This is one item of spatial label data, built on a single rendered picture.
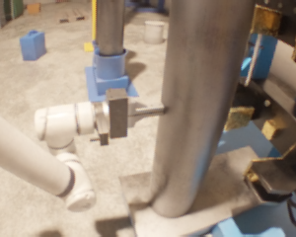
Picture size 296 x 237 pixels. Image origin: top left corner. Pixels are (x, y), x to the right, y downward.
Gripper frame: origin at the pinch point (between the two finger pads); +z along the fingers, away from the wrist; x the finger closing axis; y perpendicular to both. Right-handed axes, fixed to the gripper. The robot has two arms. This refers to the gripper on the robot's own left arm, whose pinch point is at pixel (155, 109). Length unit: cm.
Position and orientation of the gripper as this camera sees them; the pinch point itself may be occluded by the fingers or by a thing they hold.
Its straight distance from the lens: 62.5
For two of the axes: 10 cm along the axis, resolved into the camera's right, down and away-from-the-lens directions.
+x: -0.7, 7.9, 6.1
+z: 9.5, -1.3, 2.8
